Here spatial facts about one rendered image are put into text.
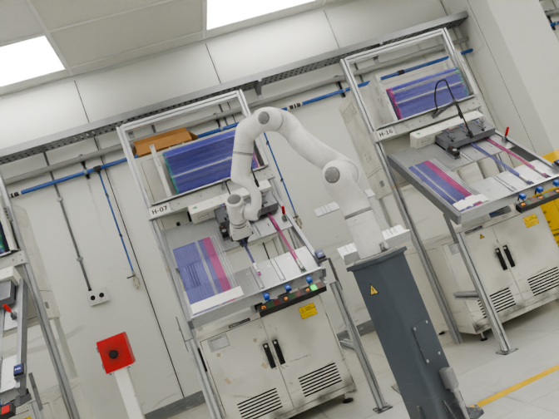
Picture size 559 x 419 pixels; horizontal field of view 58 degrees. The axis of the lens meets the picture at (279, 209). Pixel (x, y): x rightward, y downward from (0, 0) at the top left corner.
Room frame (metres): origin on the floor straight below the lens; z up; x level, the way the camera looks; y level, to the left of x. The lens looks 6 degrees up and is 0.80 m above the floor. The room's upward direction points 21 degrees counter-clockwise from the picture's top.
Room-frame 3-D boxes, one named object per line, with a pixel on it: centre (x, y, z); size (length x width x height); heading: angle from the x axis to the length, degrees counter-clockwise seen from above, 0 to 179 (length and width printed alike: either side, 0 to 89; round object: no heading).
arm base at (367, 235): (2.08, -0.30, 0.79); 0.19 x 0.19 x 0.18
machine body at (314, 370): (3.05, 0.36, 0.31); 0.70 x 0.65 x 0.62; 101
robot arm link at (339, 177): (2.05, -0.28, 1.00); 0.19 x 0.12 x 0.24; 153
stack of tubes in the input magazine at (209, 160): (2.94, 0.28, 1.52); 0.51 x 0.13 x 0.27; 101
